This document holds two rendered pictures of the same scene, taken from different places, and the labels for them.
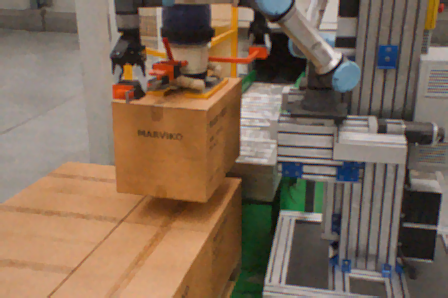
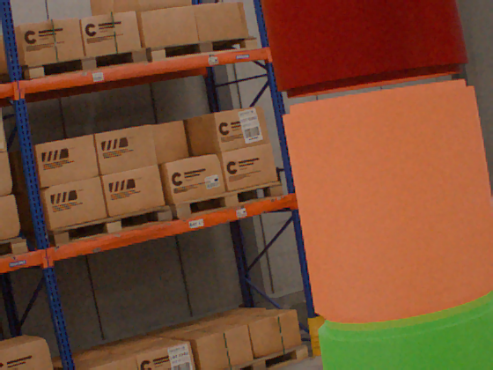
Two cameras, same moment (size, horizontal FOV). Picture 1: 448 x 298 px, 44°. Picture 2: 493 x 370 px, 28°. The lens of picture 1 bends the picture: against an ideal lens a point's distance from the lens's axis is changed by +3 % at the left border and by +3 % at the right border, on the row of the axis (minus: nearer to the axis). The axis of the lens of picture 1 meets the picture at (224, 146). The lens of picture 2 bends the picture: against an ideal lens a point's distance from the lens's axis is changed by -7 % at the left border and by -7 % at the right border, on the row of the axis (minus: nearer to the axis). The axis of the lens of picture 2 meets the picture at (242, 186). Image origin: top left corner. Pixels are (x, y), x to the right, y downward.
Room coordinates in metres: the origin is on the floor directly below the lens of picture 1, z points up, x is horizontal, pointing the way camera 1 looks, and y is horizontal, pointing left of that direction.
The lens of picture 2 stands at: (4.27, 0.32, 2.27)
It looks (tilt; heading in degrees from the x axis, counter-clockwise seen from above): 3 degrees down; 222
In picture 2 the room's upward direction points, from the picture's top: 10 degrees counter-clockwise
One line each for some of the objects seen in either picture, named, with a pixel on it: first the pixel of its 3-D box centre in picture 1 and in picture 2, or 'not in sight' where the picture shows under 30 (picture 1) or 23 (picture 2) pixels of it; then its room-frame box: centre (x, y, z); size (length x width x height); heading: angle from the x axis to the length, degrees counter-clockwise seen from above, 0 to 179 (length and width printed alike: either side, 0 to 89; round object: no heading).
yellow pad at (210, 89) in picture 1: (208, 84); not in sight; (2.35, 0.07, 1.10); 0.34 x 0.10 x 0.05; 165
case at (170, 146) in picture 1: (183, 131); not in sight; (2.36, 0.19, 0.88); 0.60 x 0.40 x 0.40; 165
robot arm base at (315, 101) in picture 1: (320, 95); not in sight; (2.19, -0.39, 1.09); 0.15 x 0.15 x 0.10
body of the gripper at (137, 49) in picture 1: (130, 46); not in sight; (1.82, 0.31, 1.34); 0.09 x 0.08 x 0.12; 165
